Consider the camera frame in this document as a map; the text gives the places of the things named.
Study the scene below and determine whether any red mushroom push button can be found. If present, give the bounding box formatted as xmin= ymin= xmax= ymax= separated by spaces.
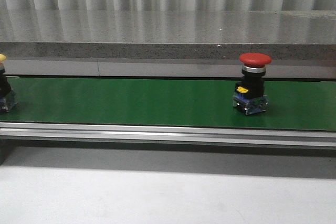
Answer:
xmin=233 ymin=52 xmax=272 ymax=115

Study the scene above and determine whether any yellow mushroom push button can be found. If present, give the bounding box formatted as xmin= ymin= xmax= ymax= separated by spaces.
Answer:
xmin=0 ymin=54 xmax=17 ymax=114

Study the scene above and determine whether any green conveyor belt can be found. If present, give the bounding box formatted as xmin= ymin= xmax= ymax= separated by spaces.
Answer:
xmin=1 ymin=77 xmax=335 ymax=131

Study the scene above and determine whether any aluminium conveyor frame rail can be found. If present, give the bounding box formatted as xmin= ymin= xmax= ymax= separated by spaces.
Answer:
xmin=1 ymin=122 xmax=335 ymax=149

